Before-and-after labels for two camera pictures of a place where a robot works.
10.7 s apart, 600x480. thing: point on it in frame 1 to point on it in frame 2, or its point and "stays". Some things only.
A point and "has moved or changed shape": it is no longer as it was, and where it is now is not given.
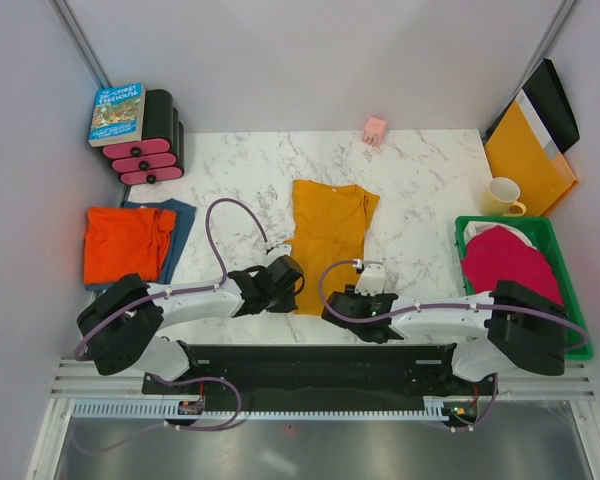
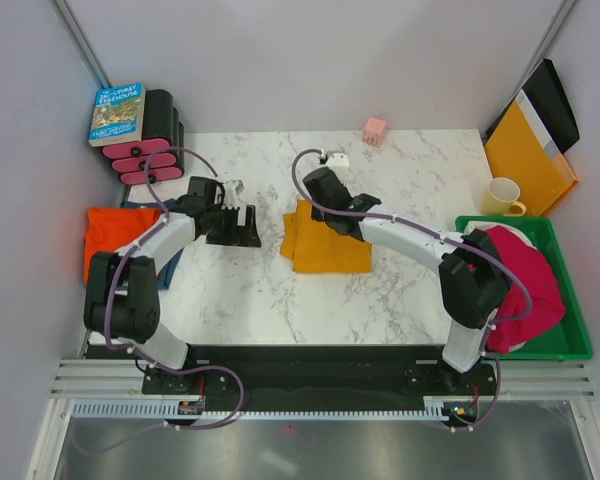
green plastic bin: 551,253 stays
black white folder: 548,110 stays
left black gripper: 286,306 to 238,235
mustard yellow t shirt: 328,226 has moved or changed shape
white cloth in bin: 473,228 stays
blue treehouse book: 117,115 stays
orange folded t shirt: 121,241 stays
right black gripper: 349,293 to 316,213
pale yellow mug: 501,199 stays
